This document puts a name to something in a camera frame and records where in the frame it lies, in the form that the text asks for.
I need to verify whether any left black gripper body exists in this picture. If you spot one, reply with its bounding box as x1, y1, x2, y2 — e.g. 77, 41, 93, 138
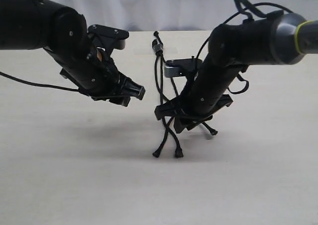
44, 45, 121, 98

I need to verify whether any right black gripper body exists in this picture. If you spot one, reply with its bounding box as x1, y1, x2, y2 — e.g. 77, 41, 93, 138
178, 61, 246, 118

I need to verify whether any black rope strand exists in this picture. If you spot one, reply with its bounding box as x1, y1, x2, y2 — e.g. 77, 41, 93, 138
151, 37, 218, 137
152, 56, 184, 158
153, 31, 184, 158

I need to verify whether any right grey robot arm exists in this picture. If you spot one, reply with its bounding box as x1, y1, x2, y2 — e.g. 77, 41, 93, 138
155, 13, 318, 133

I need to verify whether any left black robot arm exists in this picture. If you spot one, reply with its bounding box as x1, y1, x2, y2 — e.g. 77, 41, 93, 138
0, 0, 146, 107

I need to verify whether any clear tape strip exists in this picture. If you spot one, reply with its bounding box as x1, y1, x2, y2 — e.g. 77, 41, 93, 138
133, 47, 178, 55

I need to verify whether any white backdrop curtain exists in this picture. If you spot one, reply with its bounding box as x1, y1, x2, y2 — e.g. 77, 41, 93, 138
52, 0, 318, 31

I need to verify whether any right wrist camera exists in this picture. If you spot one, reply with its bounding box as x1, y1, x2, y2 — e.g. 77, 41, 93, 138
164, 57, 203, 78

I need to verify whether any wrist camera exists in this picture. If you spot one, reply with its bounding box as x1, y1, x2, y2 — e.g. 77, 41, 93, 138
88, 24, 130, 55
164, 57, 203, 78

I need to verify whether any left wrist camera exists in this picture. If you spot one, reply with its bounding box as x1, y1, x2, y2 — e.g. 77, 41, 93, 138
88, 24, 130, 55

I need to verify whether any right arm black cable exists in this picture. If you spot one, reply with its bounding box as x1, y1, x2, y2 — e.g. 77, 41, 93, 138
192, 0, 296, 95

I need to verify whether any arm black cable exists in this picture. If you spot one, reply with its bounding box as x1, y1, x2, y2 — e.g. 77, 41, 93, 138
192, 0, 296, 95
0, 0, 82, 93

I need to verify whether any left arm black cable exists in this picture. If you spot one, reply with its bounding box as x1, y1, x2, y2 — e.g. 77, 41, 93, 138
0, 0, 82, 93

